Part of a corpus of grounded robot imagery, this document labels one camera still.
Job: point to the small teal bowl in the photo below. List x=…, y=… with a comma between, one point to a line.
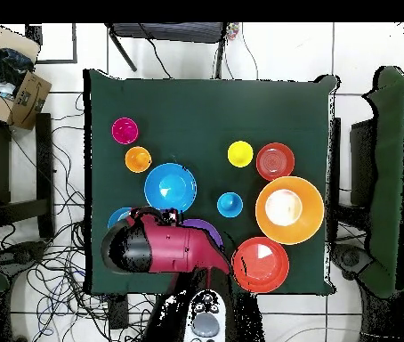
x=116, y=217

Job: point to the orange cup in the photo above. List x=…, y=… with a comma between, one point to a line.
x=138, y=159

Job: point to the black stool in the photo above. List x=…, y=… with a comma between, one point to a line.
x=43, y=160

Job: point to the small red-orange bowl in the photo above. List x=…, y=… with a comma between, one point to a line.
x=275, y=162

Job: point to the dark green table cloth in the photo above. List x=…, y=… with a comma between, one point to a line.
x=202, y=117

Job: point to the deep blue bowl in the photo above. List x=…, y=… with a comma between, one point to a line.
x=170, y=185

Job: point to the yellow cup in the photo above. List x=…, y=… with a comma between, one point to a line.
x=240, y=154

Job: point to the wide red-orange bowl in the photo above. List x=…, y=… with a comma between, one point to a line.
x=262, y=274

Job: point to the large yellow bowl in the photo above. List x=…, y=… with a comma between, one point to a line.
x=305, y=210

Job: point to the pink cup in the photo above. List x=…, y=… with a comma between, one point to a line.
x=125, y=130

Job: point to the beige cardboard sheet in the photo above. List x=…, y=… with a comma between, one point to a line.
x=6, y=39

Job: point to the black pedestal foot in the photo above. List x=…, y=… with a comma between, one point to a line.
x=351, y=258
x=20, y=254

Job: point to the purple bowl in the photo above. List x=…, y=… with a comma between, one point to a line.
x=209, y=228

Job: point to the brown cardboard box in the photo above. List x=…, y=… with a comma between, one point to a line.
x=31, y=99

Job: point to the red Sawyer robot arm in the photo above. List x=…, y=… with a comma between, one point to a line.
x=173, y=249

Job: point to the blue cup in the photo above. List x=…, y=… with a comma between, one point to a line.
x=229, y=205

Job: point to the colourful small toy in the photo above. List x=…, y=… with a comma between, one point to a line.
x=233, y=31

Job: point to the black bag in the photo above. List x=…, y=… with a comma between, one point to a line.
x=13, y=66

